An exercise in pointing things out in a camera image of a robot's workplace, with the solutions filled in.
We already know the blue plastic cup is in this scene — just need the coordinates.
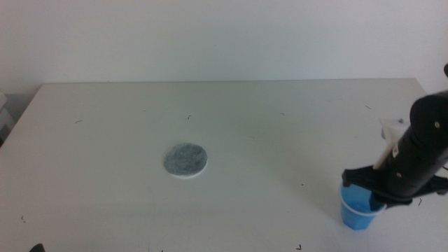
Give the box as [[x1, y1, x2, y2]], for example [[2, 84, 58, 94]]
[[338, 183, 388, 232]]

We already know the round grey cup mat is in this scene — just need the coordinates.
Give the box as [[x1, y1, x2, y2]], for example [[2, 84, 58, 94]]
[[162, 142, 209, 180]]

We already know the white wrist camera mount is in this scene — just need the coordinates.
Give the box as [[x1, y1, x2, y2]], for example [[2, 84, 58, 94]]
[[372, 118, 411, 171]]

